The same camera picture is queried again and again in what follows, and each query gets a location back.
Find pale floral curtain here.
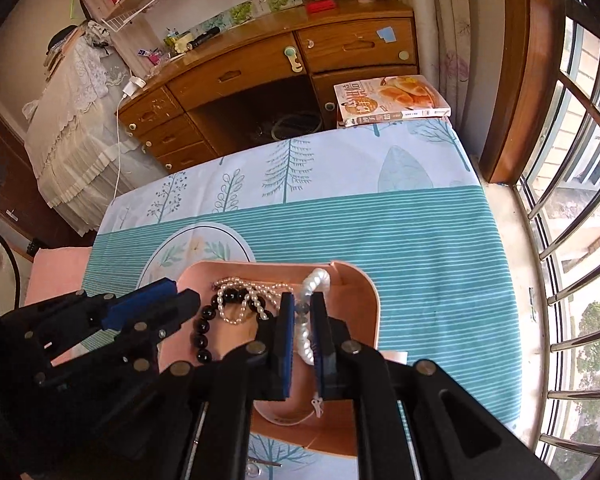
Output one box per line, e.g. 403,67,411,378
412,0,486,156

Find pink blanket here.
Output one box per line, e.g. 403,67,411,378
25,247,97,307

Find wooden desk with drawers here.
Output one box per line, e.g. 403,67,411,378
117,0,421,173

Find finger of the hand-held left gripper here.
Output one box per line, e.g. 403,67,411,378
25,279,179,356
34,289,202,392

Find tree print tablecloth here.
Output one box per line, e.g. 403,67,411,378
82,119,523,480

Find white charger cable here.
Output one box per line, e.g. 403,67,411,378
112,94,131,198

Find small pearl bracelet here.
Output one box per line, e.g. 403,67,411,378
214,276,294,326

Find green drawer safety latch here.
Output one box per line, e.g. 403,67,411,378
284,46,304,76

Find black flashlight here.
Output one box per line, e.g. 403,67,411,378
187,26,222,50

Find pink jewelry box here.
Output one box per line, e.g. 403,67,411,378
155,259,382,458

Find stack of books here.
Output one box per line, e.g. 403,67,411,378
45,25,83,78

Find white lace cover cloth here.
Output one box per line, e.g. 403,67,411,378
24,25,148,236

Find brown wooden door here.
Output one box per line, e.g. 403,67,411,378
0,110,46,261

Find black bead bracelet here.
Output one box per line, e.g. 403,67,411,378
194,287,276,365

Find wooden window frame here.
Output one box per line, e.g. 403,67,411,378
480,0,568,183

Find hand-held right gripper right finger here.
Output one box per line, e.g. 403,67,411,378
310,291,557,480

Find large white pearl necklace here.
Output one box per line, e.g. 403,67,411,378
294,267,331,368

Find metal window guard bars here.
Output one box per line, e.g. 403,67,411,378
517,0,600,466

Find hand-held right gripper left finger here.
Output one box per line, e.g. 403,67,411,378
95,292,297,480

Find bread cover cookbook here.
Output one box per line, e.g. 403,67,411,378
333,75,452,128

